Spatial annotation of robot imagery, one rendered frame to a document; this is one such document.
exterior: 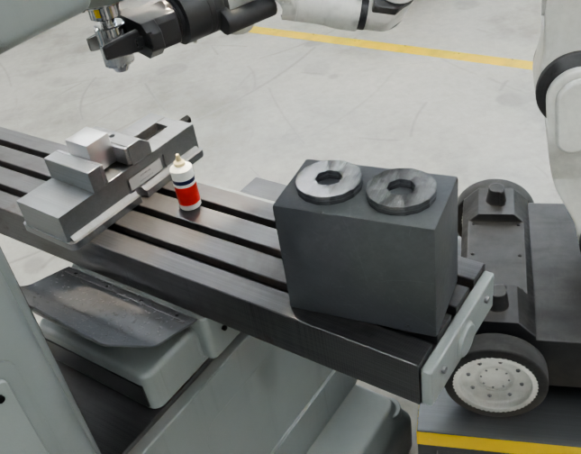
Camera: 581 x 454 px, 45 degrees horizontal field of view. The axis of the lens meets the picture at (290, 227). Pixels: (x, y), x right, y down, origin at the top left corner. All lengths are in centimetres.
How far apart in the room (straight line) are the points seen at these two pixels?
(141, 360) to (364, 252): 45
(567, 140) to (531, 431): 58
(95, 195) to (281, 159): 191
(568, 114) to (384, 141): 193
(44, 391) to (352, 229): 43
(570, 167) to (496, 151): 169
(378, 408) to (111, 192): 88
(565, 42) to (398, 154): 184
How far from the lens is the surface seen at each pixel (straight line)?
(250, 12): 119
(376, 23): 123
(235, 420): 144
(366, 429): 178
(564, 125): 132
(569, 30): 130
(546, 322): 150
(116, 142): 135
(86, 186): 131
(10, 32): 89
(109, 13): 111
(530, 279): 157
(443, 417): 155
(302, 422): 167
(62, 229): 128
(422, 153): 308
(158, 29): 111
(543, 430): 155
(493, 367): 146
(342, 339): 100
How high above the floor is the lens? 162
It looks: 37 degrees down
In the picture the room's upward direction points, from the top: 10 degrees counter-clockwise
